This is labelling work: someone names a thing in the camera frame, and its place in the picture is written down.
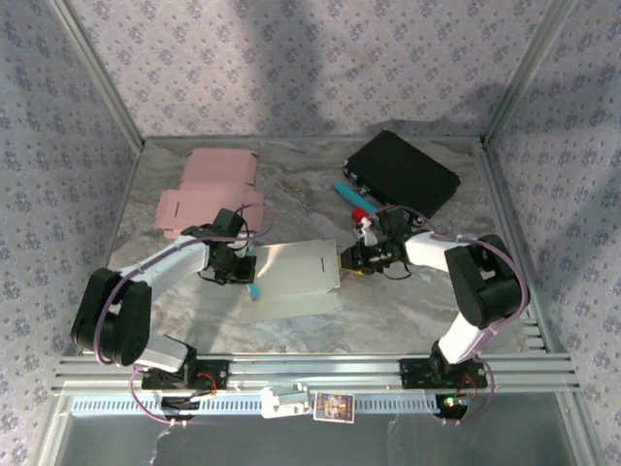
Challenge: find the blue paper box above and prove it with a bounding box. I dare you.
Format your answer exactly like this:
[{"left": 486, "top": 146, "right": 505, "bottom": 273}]
[{"left": 237, "top": 238, "right": 343, "bottom": 324}]

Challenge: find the pink paper box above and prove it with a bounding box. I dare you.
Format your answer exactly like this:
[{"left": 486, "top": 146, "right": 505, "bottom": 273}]
[{"left": 155, "top": 149, "right": 266, "bottom": 241}]

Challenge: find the teal marker pen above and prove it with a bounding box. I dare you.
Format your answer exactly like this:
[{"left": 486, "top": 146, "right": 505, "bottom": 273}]
[{"left": 333, "top": 182, "right": 385, "bottom": 227}]

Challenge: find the black flat case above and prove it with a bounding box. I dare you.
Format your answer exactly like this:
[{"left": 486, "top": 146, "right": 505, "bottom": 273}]
[{"left": 342, "top": 129, "right": 462, "bottom": 220}]

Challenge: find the printed picture card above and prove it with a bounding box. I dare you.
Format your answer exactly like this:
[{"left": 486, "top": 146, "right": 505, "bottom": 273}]
[{"left": 312, "top": 391, "right": 356, "bottom": 424}]

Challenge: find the black round controller board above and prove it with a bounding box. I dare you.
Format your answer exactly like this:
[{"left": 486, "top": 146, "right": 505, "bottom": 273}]
[{"left": 433, "top": 392, "right": 475, "bottom": 421}]

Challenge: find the aluminium mounting rail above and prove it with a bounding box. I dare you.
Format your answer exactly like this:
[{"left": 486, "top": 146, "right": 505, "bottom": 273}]
[{"left": 51, "top": 352, "right": 582, "bottom": 395}]

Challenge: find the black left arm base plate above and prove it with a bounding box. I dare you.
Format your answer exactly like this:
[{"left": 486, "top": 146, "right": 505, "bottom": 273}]
[{"left": 140, "top": 359, "right": 230, "bottom": 392}]

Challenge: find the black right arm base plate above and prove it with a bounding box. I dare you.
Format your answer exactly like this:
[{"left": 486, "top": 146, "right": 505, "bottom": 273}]
[{"left": 399, "top": 357, "right": 489, "bottom": 390}]

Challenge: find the white slotted cable duct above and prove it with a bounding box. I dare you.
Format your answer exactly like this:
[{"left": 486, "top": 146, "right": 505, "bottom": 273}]
[{"left": 70, "top": 393, "right": 441, "bottom": 419}]

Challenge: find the white plastic bracket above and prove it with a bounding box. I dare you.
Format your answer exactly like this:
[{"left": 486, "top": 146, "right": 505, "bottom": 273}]
[{"left": 260, "top": 382, "right": 312, "bottom": 420}]

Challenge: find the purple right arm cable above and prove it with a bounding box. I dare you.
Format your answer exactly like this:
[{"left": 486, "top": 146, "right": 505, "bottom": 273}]
[{"left": 382, "top": 206, "right": 531, "bottom": 428}]

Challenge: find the aluminium corner post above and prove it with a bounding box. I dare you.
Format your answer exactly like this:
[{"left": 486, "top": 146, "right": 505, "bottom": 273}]
[
  {"left": 481, "top": 0, "right": 579, "bottom": 150},
  {"left": 47, "top": 0, "right": 147, "bottom": 152}
]

